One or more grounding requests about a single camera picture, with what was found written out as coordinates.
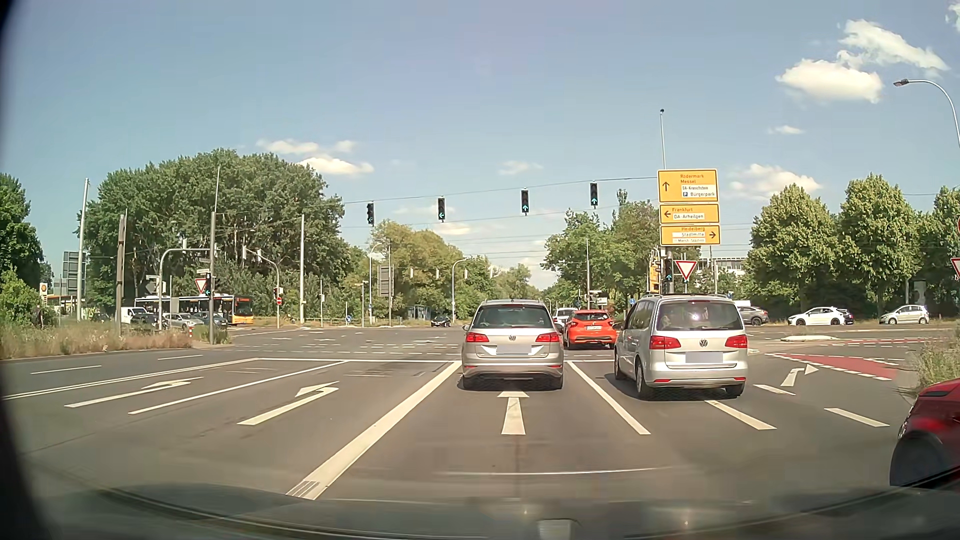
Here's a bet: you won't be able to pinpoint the silver hatchback car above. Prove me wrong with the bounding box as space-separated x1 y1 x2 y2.
460 299 566 392

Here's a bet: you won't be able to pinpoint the orange car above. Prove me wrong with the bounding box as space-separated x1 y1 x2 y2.
563 309 619 351

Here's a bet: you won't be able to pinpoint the grey asphalt road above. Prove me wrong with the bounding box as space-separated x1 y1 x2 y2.
0 322 960 505

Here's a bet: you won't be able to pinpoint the road markings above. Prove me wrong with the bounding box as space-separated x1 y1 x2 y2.
3 327 935 501

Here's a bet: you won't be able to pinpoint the give way sign with lights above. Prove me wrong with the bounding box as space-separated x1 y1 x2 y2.
662 257 699 295

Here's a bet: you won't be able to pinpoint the silver minivan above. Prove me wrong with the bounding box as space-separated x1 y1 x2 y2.
613 293 750 399

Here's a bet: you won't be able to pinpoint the group of trees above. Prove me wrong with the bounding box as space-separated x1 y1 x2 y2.
78 147 541 324

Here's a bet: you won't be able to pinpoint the car's own bonnet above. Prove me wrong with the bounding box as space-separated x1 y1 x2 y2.
30 468 960 540

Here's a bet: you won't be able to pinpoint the yellow and white bus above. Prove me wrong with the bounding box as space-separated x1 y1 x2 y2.
133 293 255 327

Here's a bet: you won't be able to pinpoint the traffic light with give way sign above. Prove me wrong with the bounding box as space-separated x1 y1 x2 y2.
156 246 220 346

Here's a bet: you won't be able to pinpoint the row of parked cars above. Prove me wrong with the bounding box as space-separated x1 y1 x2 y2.
120 306 230 331

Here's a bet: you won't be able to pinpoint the brown pole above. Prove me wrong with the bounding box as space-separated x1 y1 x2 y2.
114 210 128 336

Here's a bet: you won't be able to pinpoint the row of trees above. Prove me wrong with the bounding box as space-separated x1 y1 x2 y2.
738 173 960 320

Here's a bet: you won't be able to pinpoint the dry grass verge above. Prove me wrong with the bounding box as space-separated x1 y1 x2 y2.
0 321 230 362

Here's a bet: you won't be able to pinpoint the dark red car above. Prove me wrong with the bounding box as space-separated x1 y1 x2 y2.
889 377 960 489

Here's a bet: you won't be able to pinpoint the street lamp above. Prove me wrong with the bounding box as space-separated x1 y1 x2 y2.
892 77 960 151

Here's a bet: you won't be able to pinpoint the curved lamp post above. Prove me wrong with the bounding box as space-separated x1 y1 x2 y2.
450 257 471 325

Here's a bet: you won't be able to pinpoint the overhead wires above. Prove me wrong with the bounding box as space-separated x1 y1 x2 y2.
217 175 960 264

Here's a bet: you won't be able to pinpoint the yellow direction signs on post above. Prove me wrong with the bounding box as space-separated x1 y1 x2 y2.
657 108 722 295

